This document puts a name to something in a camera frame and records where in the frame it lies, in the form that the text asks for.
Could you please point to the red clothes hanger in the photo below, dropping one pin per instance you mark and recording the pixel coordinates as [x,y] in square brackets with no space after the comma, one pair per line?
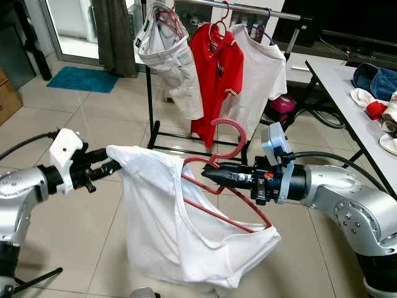
[242,138]
[167,18]
[218,28]

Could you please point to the white t-shirt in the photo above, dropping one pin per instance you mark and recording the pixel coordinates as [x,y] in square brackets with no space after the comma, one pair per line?
[161,236]
[260,81]

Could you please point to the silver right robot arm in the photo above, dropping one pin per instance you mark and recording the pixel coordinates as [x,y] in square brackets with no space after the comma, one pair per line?
[353,205]

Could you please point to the purple clothes hanger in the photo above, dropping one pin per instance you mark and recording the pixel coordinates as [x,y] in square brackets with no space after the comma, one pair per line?
[265,34]

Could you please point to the pink vacuum cleaner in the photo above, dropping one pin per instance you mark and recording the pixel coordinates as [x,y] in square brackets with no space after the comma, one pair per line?
[282,107]

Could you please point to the teal floor mat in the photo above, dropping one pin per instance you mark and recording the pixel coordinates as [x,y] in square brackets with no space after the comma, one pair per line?
[84,79]

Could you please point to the red polo shirt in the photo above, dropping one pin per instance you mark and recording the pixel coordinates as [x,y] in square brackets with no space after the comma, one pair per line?
[214,81]

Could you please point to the small red cloth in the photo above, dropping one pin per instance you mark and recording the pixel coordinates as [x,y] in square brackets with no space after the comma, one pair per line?
[375,110]

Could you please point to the printed cardboard box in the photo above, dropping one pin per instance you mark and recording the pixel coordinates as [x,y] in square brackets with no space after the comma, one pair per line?
[7,102]

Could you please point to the white jeans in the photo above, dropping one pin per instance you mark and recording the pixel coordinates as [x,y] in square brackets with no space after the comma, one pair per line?
[177,74]

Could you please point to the blue denim jeans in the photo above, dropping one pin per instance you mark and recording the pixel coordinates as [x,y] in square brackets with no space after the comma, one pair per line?
[378,81]

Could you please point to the small white cloth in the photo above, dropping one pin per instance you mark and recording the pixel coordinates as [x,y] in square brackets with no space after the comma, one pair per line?
[358,98]

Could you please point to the white low television bench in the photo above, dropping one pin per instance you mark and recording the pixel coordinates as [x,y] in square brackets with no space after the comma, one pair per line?
[298,69]

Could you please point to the dark grey curtain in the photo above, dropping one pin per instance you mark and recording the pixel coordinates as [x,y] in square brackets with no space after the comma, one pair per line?
[115,37]

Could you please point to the white table black edge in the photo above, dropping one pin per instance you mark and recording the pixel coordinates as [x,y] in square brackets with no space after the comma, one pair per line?
[344,93]

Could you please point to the dark grey panel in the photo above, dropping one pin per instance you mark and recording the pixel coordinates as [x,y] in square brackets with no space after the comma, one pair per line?
[15,62]

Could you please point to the grey robot leg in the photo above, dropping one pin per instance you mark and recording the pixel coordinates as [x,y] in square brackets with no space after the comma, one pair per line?
[144,293]

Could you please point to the grey framed glass door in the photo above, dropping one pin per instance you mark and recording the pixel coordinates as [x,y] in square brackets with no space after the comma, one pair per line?
[71,25]

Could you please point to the white cabinet glass doors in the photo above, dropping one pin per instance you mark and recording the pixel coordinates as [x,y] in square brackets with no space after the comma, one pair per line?
[285,31]

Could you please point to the black shelf table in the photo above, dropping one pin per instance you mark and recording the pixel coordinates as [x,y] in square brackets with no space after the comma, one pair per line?
[12,18]

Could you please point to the black television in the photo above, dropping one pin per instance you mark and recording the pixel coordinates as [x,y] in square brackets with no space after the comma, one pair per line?
[347,22]

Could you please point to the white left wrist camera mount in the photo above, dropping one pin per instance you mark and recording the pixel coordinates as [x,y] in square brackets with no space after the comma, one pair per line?
[65,146]

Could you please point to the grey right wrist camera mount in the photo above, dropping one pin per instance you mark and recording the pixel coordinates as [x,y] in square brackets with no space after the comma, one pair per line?
[273,146]

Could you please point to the black clothes rack silver rail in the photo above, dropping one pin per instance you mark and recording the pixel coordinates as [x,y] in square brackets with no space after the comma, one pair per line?
[273,12]

